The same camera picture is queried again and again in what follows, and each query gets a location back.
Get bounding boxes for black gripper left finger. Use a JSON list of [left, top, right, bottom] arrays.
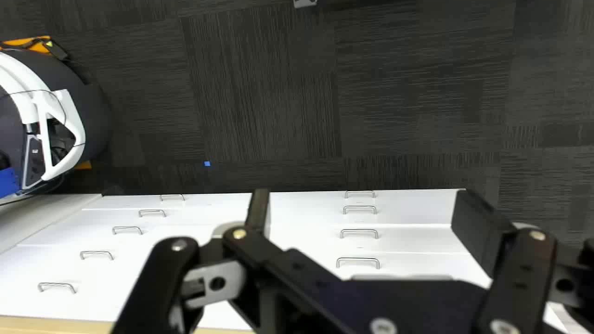
[[110, 187, 351, 334]]

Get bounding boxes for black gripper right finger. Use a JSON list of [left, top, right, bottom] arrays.
[[451, 187, 594, 334]]

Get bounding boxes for white drawer counter wooden top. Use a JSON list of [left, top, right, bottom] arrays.
[[0, 187, 594, 334]]

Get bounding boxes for white blue mobile robot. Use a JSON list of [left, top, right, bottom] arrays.
[[0, 33, 115, 207]]

